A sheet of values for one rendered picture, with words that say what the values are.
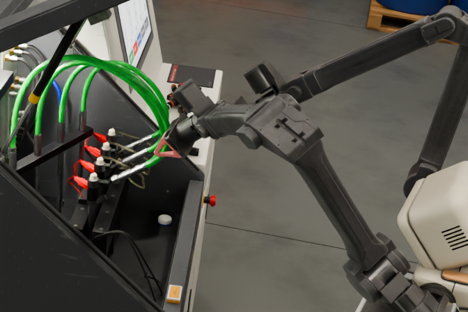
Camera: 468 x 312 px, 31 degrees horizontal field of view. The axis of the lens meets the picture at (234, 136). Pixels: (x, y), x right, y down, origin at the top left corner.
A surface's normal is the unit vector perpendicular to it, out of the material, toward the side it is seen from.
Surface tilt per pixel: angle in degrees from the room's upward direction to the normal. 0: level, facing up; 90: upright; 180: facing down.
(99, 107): 90
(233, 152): 0
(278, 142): 36
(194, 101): 60
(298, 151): 80
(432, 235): 90
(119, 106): 90
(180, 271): 0
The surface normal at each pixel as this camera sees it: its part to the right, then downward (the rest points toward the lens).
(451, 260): -0.41, 0.38
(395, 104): 0.12, -0.88
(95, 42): -0.06, 0.46
